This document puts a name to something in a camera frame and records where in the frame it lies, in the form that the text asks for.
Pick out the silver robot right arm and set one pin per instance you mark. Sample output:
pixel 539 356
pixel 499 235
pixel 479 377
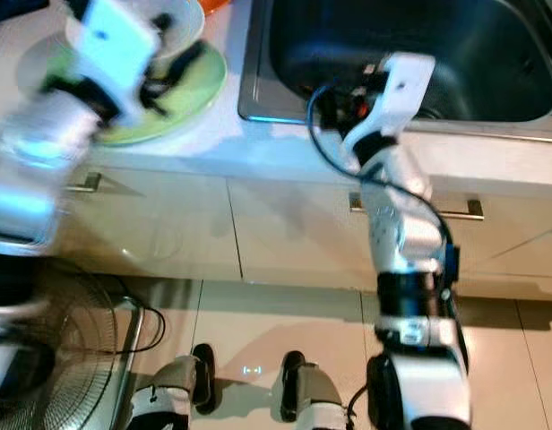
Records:
pixel 410 242

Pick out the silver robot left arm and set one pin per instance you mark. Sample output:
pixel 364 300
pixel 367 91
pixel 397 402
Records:
pixel 25 197

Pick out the steel kitchen sink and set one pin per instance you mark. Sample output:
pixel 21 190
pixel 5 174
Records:
pixel 473 54

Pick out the green plate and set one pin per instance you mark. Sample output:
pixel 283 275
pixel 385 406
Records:
pixel 195 94

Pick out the white bowl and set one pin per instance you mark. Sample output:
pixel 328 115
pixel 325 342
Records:
pixel 182 22

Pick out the orange bowl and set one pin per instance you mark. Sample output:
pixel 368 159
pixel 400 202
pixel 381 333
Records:
pixel 215 4

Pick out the white cabinet door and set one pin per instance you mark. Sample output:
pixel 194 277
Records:
pixel 177 233
pixel 294 237

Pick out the black stove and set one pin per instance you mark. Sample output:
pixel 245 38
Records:
pixel 7 9

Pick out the grey standing fan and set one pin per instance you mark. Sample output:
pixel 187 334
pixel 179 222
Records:
pixel 88 358

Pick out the grey robot right leg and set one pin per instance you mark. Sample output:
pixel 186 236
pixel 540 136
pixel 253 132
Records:
pixel 312 403

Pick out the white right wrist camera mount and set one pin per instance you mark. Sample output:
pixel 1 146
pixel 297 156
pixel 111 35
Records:
pixel 397 94

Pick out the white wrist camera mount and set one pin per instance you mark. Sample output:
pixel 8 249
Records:
pixel 124 45
pixel 397 94

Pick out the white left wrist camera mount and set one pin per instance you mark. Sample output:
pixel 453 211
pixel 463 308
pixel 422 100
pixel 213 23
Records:
pixel 124 45

